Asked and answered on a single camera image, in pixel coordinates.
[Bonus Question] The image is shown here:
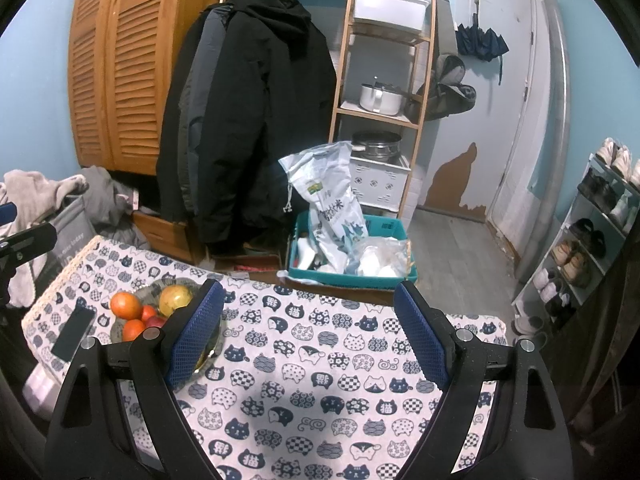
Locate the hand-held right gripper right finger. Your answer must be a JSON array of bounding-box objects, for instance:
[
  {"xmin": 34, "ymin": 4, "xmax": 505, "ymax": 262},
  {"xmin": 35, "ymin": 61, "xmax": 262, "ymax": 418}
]
[{"xmin": 393, "ymin": 281, "xmax": 576, "ymax": 480}]

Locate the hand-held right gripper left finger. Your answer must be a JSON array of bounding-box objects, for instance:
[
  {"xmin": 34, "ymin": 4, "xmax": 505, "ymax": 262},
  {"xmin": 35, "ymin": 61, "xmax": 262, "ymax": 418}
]
[{"xmin": 44, "ymin": 279, "xmax": 226, "ymax": 480}]

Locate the yellow lemon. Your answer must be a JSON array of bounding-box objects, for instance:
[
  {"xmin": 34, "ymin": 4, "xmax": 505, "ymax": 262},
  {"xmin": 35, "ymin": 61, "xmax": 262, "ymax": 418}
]
[{"xmin": 159, "ymin": 284, "xmax": 198, "ymax": 317}]

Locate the medium orange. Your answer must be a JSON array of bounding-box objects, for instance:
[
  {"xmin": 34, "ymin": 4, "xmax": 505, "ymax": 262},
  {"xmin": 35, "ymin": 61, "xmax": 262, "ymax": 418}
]
[{"xmin": 121, "ymin": 319, "xmax": 148, "ymax": 342}]

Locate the clear glass plate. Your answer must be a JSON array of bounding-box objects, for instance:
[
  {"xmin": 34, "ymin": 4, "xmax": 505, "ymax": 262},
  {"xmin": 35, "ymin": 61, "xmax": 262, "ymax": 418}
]
[{"xmin": 107, "ymin": 277, "xmax": 223, "ymax": 373}]

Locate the large orange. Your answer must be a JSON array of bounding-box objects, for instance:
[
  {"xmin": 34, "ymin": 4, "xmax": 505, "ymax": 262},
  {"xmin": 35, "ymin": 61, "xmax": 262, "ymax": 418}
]
[{"xmin": 110, "ymin": 292, "xmax": 144, "ymax": 320}]

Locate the white cloth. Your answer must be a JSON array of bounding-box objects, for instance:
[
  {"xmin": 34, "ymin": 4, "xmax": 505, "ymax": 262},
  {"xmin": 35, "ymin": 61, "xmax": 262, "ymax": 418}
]
[{"xmin": 0, "ymin": 170, "xmax": 88, "ymax": 308}]

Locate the grey tote bag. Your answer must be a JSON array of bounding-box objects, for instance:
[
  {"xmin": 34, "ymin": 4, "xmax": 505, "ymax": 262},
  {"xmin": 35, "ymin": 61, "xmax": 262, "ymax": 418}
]
[{"xmin": 37, "ymin": 195, "xmax": 101, "ymax": 271}]

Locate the grey crumpled clothing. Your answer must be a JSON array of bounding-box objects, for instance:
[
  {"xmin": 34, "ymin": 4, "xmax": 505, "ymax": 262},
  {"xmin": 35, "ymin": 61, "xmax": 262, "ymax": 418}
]
[{"xmin": 80, "ymin": 166, "xmax": 151, "ymax": 251}]

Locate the teal cardboard box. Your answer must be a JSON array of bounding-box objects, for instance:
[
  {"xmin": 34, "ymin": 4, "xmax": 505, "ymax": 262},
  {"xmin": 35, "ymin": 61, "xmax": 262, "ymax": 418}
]
[{"xmin": 288, "ymin": 211, "xmax": 421, "ymax": 292}]

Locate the clear plastic bag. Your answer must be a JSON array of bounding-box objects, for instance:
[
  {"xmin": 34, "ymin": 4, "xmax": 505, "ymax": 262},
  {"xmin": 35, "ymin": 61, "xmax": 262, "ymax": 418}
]
[{"xmin": 345, "ymin": 238, "xmax": 411, "ymax": 278}]

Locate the black smartphone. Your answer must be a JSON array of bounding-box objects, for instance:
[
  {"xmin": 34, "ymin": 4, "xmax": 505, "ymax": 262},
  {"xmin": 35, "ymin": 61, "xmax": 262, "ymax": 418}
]
[{"xmin": 50, "ymin": 306, "xmax": 97, "ymax": 362}]

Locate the wooden drawer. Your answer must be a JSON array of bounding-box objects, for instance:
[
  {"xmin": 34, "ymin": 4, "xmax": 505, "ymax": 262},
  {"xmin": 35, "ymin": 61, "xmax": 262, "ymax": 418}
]
[{"xmin": 132, "ymin": 210, "xmax": 193, "ymax": 263}]

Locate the cat print tablecloth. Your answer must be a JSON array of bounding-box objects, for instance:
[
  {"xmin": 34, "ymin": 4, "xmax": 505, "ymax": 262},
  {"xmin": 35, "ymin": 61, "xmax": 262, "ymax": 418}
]
[{"xmin": 20, "ymin": 235, "xmax": 508, "ymax": 480}]

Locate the white lattice basket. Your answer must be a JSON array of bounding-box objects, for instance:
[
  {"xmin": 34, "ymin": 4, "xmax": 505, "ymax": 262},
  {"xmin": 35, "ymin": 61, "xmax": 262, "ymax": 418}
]
[{"xmin": 348, "ymin": 154, "xmax": 412, "ymax": 208}]

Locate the group of shoes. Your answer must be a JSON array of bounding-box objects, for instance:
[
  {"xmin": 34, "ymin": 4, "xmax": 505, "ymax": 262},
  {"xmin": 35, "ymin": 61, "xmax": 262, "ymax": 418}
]
[{"xmin": 515, "ymin": 137, "xmax": 640, "ymax": 336}]

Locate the white rice bag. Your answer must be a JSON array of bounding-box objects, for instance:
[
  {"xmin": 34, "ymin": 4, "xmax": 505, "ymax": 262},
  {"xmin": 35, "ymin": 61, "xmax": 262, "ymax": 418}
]
[{"xmin": 278, "ymin": 141, "xmax": 369, "ymax": 273}]

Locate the wooden louvered wardrobe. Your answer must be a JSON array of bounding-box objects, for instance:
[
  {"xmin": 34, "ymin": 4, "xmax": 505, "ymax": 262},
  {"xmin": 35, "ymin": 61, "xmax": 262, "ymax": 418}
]
[{"xmin": 67, "ymin": 0, "xmax": 206, "ymax": 176}]

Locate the steel steamer pot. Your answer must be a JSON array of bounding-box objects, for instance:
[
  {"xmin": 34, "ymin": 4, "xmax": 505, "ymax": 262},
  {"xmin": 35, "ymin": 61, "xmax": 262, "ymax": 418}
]
[{"xmin": 351, "ymin": 131, "xmax": 403, "ymax": 161}]

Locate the pale shoe rack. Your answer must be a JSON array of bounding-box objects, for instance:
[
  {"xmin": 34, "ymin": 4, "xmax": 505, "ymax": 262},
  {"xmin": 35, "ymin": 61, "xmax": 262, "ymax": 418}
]
[{"xmin": 512, "ymin": 152, "xmax": 640, "ymax": 321}]

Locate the grey jacket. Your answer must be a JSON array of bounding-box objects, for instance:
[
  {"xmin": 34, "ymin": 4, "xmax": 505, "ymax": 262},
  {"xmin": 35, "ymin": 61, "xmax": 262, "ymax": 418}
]
[{"xmin": 177, "ymin": 5, "xmax": 236, "ymax": 211}]

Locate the pale blue door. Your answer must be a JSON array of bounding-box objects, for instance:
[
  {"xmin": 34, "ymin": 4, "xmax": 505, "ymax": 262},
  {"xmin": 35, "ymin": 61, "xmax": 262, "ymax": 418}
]
[{"xmin": 450, "ymin": 0, "xmax": 538, "ymax": 221}]

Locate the black hooded coat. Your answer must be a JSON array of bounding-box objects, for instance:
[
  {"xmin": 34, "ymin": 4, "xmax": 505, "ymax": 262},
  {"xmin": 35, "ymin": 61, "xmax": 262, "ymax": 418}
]
[{"xmin": 157, "ymin": 0, "xmax": 337, "ymax": 256}]

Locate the metal pipe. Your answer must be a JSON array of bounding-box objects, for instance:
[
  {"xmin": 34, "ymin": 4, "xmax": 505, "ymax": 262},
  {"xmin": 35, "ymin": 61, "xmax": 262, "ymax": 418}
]
[{"xmin": 515, "ymin": 0, "xmax": 572, "ymax": 281}]

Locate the white cooking pot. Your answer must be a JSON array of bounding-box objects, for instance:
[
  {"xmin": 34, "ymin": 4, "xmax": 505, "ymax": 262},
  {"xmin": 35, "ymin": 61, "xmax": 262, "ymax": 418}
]
[{"xmin": 359, "ymin": 82, "xmax": 416, "ymax": 113}]

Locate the grey hanging backpack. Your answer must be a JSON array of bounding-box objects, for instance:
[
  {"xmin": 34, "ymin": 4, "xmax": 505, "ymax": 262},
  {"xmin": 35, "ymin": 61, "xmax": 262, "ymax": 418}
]
[{"xmin": 415, "ymin": 55, "xmax": 477, "ymax": 121}]

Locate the wooden shelf rack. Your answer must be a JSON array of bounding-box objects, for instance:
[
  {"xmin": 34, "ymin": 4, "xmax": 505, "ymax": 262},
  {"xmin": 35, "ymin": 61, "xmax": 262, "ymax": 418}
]
[{"xmin": 327, "ymin": 0, "xmax": 438, "ymax": 211}]

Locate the dark folded umbrella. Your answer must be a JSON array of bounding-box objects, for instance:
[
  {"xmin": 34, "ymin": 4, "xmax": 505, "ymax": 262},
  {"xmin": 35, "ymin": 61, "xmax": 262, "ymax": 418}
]
[{"xmin": 455, "ymin": 22, "xmax": 510, "ymax": 86}]

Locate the white storage box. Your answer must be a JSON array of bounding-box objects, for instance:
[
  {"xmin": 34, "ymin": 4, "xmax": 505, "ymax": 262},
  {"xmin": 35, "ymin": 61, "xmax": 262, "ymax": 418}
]
[{"xmin": 352, "ymin": 0, "xmax": 428, "ymax": 28}]

